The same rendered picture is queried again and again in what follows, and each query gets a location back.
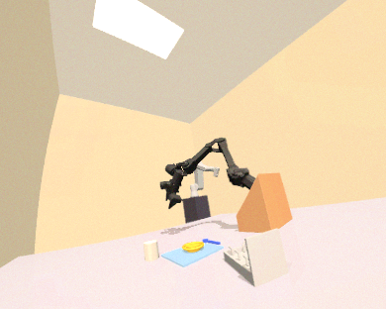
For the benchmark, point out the light blue flat mat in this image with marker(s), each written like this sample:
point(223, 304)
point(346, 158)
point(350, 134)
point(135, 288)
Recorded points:
point(183, 258)

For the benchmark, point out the yellow round plate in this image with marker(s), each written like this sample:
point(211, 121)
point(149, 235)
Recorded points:
point(193, 247)

